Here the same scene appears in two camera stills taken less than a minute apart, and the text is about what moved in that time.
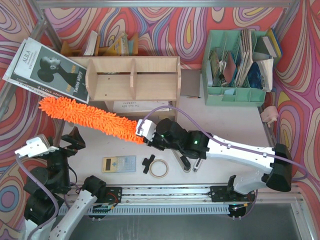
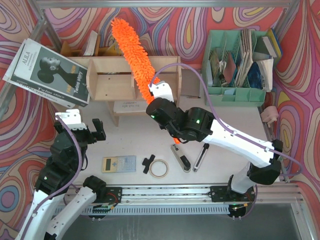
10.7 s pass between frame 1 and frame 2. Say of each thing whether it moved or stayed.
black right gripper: moved
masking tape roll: stayed
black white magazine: stayed
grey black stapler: stayed
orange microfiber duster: moved
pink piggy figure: stayed
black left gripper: moved
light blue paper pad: stayed
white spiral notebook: stayed
